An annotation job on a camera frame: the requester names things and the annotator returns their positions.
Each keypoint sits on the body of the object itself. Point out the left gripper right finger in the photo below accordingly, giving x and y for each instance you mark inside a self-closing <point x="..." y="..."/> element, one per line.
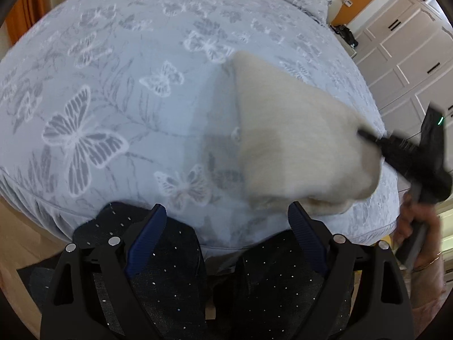
<point x="331" y="256"/>

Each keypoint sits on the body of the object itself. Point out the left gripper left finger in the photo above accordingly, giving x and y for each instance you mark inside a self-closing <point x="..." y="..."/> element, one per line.
<point x="123" y="257"/>

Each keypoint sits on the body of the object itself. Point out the beige knitted sweater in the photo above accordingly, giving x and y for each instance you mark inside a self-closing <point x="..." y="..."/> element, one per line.
<point x="299" y="143"/>

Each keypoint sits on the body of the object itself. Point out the person right hand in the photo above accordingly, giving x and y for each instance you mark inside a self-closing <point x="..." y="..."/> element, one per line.
<point x="425" y="214"/>

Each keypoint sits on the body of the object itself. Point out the white wardrobe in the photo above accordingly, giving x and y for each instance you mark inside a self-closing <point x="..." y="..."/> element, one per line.
<point x="405" y="55"/>

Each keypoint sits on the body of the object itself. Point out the black object on nightstand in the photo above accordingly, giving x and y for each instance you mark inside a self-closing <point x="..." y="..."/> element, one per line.
<point x="346" y="34"/>

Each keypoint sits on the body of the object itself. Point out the butterfly patterned grey bedspread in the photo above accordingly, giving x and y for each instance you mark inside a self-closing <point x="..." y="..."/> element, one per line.
<point x="133" y="101"/>

